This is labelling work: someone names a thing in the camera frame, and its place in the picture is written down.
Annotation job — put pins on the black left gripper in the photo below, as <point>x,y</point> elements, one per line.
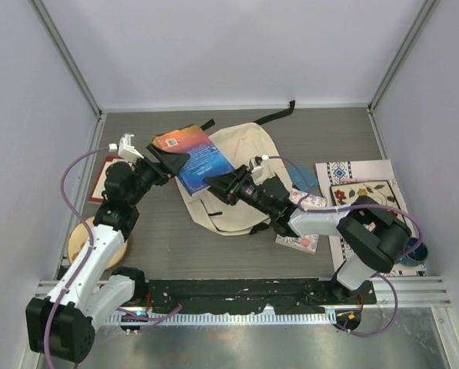
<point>169,162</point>

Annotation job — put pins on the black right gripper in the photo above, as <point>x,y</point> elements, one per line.
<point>228,186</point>

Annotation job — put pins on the blue orange paperback book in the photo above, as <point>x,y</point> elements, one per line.
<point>206,160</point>

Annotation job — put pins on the cream canvas backpack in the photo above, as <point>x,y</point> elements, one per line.
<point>239,144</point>

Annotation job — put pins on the red white paperback book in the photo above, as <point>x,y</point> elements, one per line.
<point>99,186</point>

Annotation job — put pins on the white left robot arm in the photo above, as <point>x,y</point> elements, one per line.
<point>64,323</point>

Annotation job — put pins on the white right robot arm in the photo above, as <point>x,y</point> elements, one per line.
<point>376,236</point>

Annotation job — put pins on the small blue notebook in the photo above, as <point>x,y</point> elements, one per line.
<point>302,179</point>

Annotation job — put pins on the patterned white placemat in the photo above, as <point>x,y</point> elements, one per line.
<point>332,173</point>

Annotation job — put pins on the square floral ceramic plate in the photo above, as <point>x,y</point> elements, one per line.
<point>385,192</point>

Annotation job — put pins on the round wooden painted plate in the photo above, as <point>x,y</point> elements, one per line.
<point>77,241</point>

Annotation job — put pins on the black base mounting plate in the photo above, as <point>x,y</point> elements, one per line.
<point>246,296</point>

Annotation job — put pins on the blue ceramic mug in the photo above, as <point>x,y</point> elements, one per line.
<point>414,258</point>

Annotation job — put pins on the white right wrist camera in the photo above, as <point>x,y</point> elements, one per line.
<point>257,165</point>

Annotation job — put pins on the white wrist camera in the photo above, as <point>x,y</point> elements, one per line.
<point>125,148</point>
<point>257,165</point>

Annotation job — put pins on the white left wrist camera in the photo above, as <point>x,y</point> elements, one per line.
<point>125,148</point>

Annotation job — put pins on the white slotted cable duct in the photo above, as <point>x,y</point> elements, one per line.
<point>267,316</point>

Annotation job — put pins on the aluminium frame rail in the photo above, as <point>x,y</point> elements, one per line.
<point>412,292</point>

